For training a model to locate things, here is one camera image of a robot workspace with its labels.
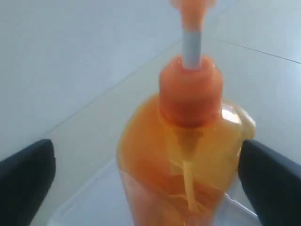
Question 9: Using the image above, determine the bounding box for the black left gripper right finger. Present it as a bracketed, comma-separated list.
[238, 140, 301, 226]

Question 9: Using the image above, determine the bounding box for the white plastic tray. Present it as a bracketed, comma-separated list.
[48, 161, 260, 226]

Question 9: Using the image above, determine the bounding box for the orange pump soap bottle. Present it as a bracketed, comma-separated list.
[117, 0, 256, 226]

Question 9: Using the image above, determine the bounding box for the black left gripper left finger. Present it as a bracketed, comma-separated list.
[0, 139, 56, 226]

